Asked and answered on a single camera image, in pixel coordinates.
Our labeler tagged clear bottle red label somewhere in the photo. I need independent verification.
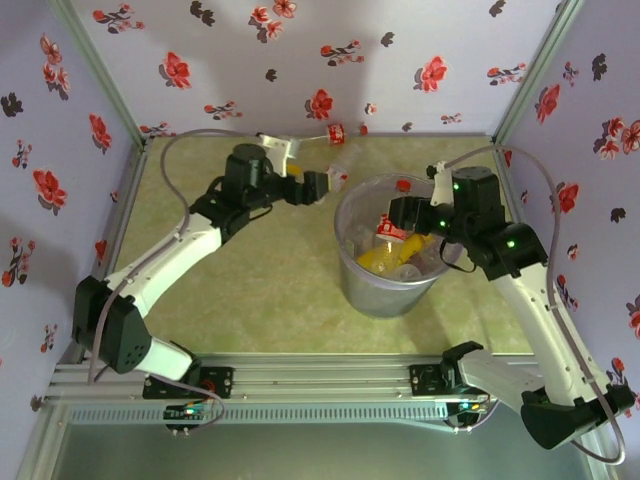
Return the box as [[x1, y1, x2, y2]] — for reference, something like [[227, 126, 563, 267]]
[[302, 123, 370, 147], [375, 178, 414, 251]]

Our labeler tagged yellow plastic bottle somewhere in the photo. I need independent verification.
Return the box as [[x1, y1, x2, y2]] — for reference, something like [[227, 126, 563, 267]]
[[355, 233, 436, 274]]

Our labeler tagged clear purple bin liner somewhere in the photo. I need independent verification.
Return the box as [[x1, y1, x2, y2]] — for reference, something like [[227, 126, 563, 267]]
[[333, 172, 464, 291]]

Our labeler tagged grey plastic bin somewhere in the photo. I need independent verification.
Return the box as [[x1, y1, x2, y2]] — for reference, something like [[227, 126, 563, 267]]
[[333, 172, 464, 319]]

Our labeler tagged green circuit board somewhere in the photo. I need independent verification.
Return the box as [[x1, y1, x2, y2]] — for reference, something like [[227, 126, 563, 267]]
[[448, 399, 490, 417], [163, 402, 210, 422]]

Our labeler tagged grey metal panel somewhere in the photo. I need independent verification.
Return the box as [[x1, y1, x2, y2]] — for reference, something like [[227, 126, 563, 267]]
[[29, 399, 624, 480]]

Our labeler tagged aluminium table side rail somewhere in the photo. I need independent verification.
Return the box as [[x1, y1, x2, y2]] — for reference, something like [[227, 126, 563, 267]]
[[99, 142, 151, 281], [492, 142, 569, 357]]

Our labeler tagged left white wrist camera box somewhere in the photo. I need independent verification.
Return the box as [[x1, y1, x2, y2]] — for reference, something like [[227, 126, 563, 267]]
[[255, 132, 303, 177]]

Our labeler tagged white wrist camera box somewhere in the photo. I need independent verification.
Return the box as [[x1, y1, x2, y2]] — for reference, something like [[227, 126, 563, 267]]
[[255, 132, 303, 177], [426, 159, 455, 207]]

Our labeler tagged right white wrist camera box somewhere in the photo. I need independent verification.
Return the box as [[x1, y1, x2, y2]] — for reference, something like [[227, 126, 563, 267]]
[[426, 159, 455, 207]]

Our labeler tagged left arm grey cable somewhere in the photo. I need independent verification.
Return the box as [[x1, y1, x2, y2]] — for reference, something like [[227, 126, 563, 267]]
[[87, 128, 266, 430]]

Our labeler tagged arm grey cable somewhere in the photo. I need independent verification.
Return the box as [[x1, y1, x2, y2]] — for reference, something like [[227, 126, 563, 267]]
[[87, 128, 266, 430], [439, 144, 629, 466]]

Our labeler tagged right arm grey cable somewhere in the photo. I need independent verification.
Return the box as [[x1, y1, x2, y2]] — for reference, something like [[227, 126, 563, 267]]
[[439, 144, 629, 466]]

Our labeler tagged aluminium frame post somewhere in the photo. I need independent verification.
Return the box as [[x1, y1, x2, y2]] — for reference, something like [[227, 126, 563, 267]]
[[492, 0, 586, 151], [49, 0, 151, 151]]

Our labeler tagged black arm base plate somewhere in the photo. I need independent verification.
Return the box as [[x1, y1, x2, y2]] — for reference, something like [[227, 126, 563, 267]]
[[408, 363, 500, 400], [143, 366, 235, 401]]

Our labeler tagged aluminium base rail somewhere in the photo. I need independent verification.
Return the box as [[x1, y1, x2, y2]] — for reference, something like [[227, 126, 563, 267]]
[[47, 352, 599, 401]]

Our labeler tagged slotted grey cable duct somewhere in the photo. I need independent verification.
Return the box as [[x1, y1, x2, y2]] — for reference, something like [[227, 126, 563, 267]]
[[67, 404, 454, 427]]

